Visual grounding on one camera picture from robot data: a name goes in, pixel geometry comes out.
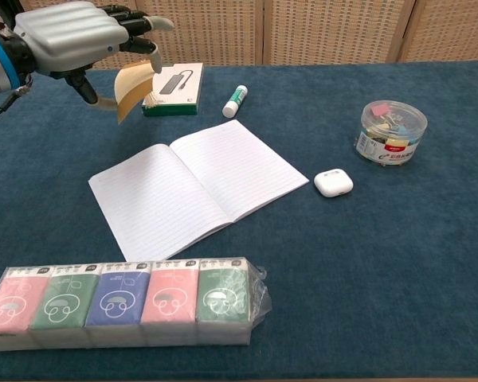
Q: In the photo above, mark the white earbuds case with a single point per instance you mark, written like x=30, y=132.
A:
x=332, y=183

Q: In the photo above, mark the wooden rattan folding screen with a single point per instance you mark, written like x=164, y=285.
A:
x=302, y=32

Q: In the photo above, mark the white green glue stick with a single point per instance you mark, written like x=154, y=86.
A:
x=235, y=101

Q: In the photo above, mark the clear jar of binder clips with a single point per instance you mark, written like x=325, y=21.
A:
x=390, y=131

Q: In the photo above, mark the white green USB hub box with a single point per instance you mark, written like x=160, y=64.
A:
x=179, y=89

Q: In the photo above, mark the wrapped pocket tissue multipack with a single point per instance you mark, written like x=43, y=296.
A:
x=119, y=302

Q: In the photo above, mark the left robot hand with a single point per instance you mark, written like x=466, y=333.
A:
x=71, y=36

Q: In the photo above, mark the open lined notebook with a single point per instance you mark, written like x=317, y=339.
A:
x=199, y=187

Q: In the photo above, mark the blue table cloth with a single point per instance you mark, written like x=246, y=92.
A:
x=362, y=258

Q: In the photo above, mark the brown and cream paper bookmark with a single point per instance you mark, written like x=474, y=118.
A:
x=133, y=87

